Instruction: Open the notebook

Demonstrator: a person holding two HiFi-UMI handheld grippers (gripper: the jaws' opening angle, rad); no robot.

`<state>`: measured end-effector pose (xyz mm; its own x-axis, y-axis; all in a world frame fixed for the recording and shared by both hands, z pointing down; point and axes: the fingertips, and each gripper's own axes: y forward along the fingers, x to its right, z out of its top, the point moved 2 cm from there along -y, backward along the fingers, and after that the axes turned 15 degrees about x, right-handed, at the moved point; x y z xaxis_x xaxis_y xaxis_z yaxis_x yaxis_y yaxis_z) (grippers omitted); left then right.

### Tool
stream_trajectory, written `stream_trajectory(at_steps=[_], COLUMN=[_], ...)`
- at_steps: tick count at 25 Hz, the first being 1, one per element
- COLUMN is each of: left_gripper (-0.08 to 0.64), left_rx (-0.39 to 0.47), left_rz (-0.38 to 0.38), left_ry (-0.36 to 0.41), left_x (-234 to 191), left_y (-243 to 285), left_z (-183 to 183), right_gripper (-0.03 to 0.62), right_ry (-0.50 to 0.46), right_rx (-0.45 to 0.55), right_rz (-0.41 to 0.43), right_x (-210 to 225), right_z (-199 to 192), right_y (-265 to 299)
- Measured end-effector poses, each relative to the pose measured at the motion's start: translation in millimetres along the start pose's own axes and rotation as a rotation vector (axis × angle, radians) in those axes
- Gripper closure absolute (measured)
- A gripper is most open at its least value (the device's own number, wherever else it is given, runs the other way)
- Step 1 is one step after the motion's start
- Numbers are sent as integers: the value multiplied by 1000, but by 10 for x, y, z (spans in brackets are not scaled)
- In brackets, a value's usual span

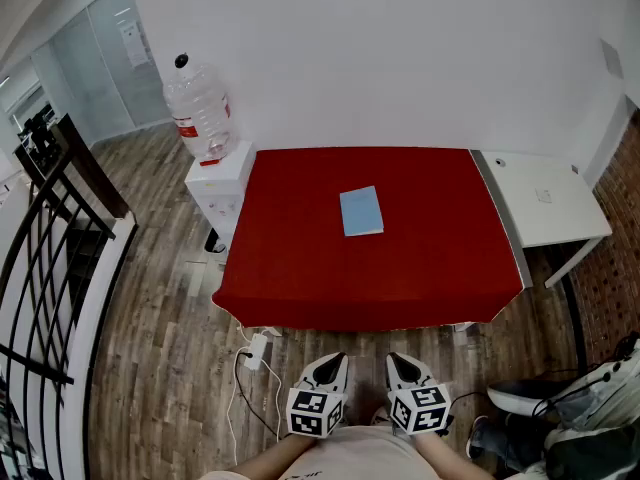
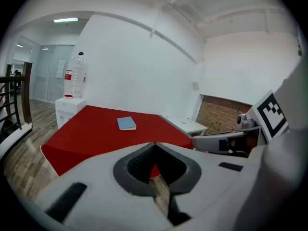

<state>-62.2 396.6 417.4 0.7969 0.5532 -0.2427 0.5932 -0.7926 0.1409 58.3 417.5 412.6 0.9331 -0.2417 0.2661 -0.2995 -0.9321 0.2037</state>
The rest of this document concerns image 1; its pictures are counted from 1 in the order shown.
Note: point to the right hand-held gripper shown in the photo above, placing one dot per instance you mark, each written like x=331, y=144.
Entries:
x=420, y=408

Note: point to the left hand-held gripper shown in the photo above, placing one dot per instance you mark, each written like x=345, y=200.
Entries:
x=312, y=410

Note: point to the blue notebook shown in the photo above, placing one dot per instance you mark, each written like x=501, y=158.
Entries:
x=361, y=213

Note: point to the person's right forearm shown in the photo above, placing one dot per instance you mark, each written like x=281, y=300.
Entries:
x=445, y=455

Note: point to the person's left forearm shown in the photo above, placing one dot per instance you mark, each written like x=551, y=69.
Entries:
x=270, y=455

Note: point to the white power strip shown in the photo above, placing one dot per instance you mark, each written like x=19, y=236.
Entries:
x=255, y=352

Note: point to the person's light shirt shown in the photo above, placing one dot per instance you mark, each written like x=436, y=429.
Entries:
x=360, y=453

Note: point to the black shoe white sole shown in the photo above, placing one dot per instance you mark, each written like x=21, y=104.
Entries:
x=515, y=395

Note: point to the red tablecloth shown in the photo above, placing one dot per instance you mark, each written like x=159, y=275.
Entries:
x=300, y=248

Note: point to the black drip tray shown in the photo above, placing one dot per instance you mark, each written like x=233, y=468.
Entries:
x=212, y=241

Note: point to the white sneaker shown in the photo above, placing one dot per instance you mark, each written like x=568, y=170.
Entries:
x=605, y=378

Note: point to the white water dispenser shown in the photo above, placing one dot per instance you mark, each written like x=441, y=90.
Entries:
x=220, y=183

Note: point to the white side desk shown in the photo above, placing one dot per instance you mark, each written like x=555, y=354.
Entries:
x=550, y=203

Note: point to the large clear water bottle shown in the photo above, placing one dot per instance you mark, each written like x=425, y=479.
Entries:
x=202, y=113

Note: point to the black metal railing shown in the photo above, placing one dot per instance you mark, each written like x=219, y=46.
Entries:
x=37, y=268

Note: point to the dark wooden handrail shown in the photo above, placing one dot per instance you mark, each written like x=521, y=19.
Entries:
x=85, y=168

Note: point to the glass office partition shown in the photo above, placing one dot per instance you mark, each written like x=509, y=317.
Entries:
x=100, y=68

